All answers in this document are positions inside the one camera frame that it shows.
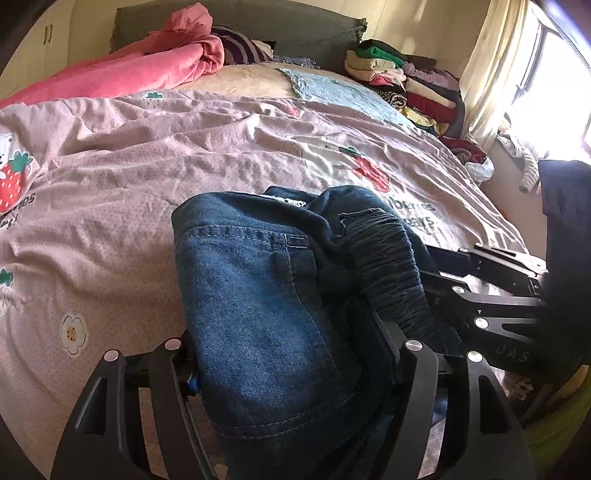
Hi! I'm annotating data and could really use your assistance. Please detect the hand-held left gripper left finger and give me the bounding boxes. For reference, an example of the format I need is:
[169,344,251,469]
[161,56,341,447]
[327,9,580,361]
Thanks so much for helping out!
[50,337,219,480]

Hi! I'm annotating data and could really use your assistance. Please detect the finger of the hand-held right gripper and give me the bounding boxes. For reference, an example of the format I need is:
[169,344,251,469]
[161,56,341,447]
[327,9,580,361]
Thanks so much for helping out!
[422,244,548,301]
[422,270,548,372]

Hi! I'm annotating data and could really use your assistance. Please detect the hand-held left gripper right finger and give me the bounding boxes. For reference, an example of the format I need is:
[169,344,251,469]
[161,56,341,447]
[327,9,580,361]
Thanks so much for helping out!
[369,313,539,480]

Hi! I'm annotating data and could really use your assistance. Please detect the blue denim pants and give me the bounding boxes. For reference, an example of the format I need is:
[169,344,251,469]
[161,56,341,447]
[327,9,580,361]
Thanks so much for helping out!
[171,185,468,480]

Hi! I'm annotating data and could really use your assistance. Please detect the grey garment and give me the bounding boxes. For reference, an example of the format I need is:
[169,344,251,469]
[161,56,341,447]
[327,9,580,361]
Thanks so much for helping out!
[495,121,557,195]

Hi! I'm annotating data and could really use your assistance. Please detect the red and white clothes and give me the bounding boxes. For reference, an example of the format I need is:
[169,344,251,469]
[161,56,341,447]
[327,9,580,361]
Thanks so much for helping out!
[438,135,496,184]

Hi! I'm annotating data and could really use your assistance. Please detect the person's green shirt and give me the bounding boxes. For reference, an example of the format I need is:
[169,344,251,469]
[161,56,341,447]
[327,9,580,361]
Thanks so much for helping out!
[519,367,591,464]

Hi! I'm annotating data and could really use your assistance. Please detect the window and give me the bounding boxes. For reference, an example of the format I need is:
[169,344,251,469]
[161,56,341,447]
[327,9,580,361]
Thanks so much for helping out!
[515,7,591,160]

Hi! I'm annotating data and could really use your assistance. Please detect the cream curtain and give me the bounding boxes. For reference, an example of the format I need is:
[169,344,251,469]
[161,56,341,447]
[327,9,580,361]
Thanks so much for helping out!
[458,0,542,149]

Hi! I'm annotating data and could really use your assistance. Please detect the stack of folded clothes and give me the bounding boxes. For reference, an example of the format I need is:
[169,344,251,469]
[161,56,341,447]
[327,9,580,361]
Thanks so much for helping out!
[344,39,466,139]

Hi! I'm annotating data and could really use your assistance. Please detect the pink printed blanket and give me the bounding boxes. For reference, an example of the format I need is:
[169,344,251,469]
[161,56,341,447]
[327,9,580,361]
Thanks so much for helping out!
[0,88,532,476]

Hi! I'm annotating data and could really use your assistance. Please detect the light blue cloth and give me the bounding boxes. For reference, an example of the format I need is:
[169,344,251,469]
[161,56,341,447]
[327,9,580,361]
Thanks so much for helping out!
[277,67,419,130]

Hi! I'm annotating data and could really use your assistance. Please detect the grey headboard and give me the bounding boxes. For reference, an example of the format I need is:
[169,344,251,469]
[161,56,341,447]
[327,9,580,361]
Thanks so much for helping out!
[111,4,369,71]

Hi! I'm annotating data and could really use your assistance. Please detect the beige bed sheet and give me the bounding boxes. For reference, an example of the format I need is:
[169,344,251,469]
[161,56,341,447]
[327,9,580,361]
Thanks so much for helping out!
[196,61,308,100]

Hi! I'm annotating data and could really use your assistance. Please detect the pink quilt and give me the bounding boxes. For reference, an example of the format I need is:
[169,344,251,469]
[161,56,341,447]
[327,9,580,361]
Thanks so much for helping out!
[0,2,226,110]

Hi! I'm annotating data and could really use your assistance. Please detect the purple striped cloth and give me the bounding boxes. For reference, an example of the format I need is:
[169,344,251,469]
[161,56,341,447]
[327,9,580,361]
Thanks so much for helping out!
[210,25,276,66]

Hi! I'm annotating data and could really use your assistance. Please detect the cream wardrobe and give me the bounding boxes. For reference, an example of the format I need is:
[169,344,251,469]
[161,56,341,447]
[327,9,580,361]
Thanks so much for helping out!
[0,0,79,97]

